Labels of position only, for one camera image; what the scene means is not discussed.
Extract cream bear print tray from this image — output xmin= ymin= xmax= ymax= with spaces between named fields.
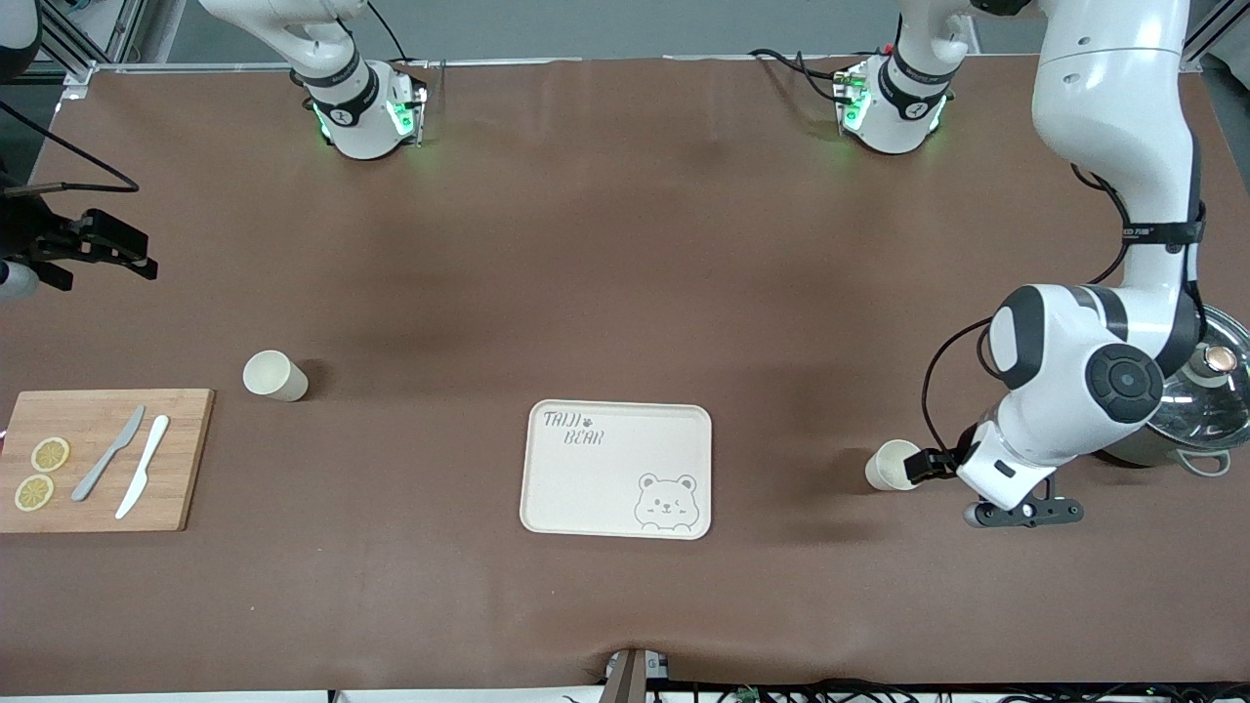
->
xmin=520 ymin=399 xmax=713 ymax=541

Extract brown table cover mat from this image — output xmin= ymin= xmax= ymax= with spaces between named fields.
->
xmin=0 ymin=54 xmax=1250 ymax=696

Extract white IKEA cup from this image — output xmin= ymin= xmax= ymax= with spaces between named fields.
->
xmin=243 ymin=350 xmax=310 ymax=402
xmin=865 ymin=439 xmax=924 ymax=492

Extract grey plastic knife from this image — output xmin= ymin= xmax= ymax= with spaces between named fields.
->
xmin=71 ymin=405 xmax=146 ymax=503

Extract metal bracket at table edge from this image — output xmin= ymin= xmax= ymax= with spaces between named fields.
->
xmin=604 ymin=647 xmax=670 ymax=703

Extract grey electric cooker pot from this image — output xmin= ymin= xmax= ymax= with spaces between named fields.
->
xmin=1094 ymin=305 xmax=1250 ymax=477

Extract bamboo cutting board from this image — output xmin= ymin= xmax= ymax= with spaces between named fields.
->
xmin=0 ymin=389 xmax=216 ymax=533

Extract glass lid with copper knob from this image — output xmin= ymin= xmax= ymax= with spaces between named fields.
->
xmin=1147 ymin=305 xmax=1250 ymax=452

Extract white plastic knife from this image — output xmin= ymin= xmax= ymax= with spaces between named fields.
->
xmin=115 ymin=415 xmax=171 ymax=520

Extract black arm base cable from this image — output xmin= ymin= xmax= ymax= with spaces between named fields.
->
xmin=366 ymin=0 xmax=411 ymax=64
xmin=750 ymin=47 xmax=851 ymax=103

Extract black right arm base cable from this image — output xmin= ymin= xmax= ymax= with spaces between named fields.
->
xmin=366 ymin=0 xmax=411 ymax=64

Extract black left arm base cable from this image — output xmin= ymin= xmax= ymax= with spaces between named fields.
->
xmin=750 ymin=47 xmax=851 ymax=103

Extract aluminium frame rail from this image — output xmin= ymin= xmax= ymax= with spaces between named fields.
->
xmin=39 ymin=0 xmax=147 ymax=99
xmin=1177 ymin=0 xmax=1250 ymax=74

